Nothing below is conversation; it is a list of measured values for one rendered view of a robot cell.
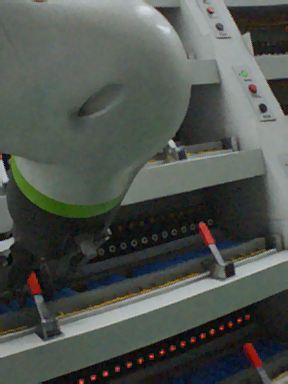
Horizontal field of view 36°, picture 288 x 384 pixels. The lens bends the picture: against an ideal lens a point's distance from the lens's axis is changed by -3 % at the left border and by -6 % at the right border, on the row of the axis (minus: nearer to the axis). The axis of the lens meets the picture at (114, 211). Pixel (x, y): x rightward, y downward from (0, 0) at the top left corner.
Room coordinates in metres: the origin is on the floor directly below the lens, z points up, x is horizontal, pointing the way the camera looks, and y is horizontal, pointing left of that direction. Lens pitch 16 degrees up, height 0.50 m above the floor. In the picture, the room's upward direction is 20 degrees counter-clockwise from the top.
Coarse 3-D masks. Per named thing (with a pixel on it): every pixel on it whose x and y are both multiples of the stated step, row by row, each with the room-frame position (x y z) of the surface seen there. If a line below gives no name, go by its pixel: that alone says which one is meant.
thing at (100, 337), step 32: (256, 224) 0.78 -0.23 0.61; (128, 256) 0.76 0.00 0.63; (160, 288) 0.67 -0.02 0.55; (192, 288) 0.64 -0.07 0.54; (224, 288) 0.63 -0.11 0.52; (256, 288) 0.66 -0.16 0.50; (96, 320) 0.58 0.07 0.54; (128, 320) 0.57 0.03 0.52; (160, 320) 0.59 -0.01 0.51; (192, 320) 0.62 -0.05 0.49; (0, 352) 0.51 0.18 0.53; (32, 352) 0.51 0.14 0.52; (64, 352) 0.53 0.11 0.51; (96, 352) 0.56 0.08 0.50
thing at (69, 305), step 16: (256, 240) 0.75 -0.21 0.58; (208, 256) 0.70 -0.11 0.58; (224, 256) 0.71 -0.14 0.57; (240, 256) 0.73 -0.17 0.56; (160, 272) 0.66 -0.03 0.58; (176, 272) 0.67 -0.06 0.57; (192, 272) 0.69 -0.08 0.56; (96, 288) 0.63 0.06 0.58; (112, 288) 0.63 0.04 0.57; (128, 288) 0.64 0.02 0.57; (144, 288) 0.65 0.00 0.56; (48, 304) 0.59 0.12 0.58; (64, 304) 0.60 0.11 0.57; (80, 304) 0.61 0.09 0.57; (96, 304) 0.62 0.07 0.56; (0, 320) 0.56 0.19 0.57; (16, 320) 0.57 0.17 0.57; (32, 320) 0.58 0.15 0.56
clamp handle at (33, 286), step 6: (30, 276) 0.55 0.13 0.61; (30, 282) 0.55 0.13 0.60; (36, 282) 0.55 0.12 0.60; (30, 288) 0.54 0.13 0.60; (36, 288) 0.55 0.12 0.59; (36, 294) 0.54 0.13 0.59; (36, 300) 0.54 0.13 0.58; (42, 300) 0.54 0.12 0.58; (42, 306) 0.54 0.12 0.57; (42, 312) 0.54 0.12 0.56; (42, 318) 0.54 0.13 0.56; (48, 318) 0.54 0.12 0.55
